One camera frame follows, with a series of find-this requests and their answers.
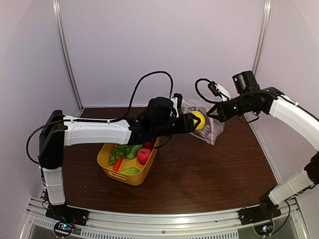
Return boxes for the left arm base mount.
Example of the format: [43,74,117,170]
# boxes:
[45,203,89,226]

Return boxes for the green toy cucumber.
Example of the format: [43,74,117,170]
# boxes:
[126,144,143,159]

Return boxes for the front aluminium rail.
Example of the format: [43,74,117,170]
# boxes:
[18,197,309,239]

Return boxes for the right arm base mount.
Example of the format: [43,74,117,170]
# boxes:
[238,194,282,225]

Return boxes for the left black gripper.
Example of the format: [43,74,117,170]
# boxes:
[153,112,201,138]

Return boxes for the right aluminium frame post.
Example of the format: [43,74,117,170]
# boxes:
[252,0,272,76]

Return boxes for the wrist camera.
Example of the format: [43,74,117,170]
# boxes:
[208,81,232,102]
[170,93,182,118]

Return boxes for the red toy chili pepper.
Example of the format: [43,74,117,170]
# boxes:
[113,157,123,172]

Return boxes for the yellow plastic basket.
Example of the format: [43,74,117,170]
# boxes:
[97,143,158,186]

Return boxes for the left black cable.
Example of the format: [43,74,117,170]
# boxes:
[107,71,174,122]

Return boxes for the yellow toy apple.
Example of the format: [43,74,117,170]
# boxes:
[190,111,206,131]

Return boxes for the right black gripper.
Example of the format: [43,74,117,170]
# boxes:
[207,93,254,122]

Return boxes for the green toy pear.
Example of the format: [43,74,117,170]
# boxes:
[120,167,140,175]

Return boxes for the circuit board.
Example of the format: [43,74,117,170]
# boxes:
[53,222,74,237]
[254,222,274,237]

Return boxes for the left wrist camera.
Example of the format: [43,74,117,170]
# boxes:
[170,93,182,118]

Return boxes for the left aluminium frame post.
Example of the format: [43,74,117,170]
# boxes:
[52,0,84,111]

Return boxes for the left circuit board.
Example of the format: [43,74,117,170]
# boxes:
[53,222,74,237]

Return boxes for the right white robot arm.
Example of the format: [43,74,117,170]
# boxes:
[207,71,319,220]

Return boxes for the clear dotted zip bag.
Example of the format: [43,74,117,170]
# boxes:
[181,98,224,145]

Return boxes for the right circuit board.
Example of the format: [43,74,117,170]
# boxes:
[254,222,274,237]

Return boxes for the red toy apple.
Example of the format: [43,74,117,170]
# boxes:
[143,141,154,150]
[137,148,152,165]

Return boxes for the green toy grapes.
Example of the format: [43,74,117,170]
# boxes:
[109,145,132,166]

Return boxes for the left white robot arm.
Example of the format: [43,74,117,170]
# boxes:
[38,97,205,221]

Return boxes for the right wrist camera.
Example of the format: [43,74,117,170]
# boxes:
[208,81,232,102]

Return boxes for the aluminium frame post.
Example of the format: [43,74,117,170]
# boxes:
[252,0,272,76]
[52,0,84,111]

